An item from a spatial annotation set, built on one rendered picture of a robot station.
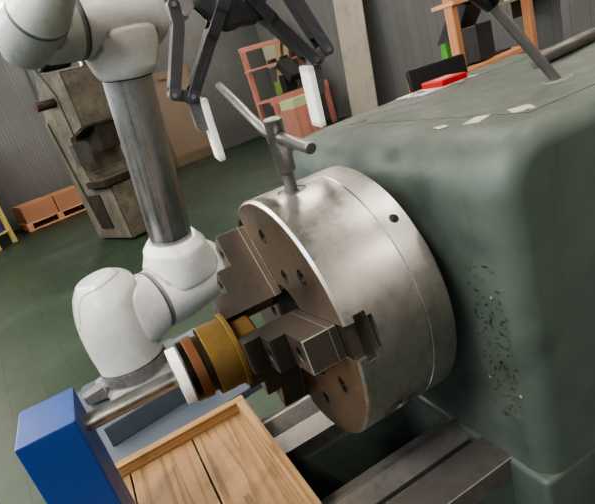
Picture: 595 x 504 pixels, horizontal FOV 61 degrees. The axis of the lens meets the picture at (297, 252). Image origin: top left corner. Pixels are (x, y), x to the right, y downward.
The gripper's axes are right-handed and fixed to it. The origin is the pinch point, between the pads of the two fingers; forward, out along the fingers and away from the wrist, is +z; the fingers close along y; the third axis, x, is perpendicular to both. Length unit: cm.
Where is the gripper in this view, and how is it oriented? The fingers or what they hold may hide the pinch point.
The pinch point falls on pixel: (267, 129)
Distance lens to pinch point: 60.1
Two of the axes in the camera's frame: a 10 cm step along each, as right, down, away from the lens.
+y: -9.1, 3.6, -2.3
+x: 3.5, 3.3, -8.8
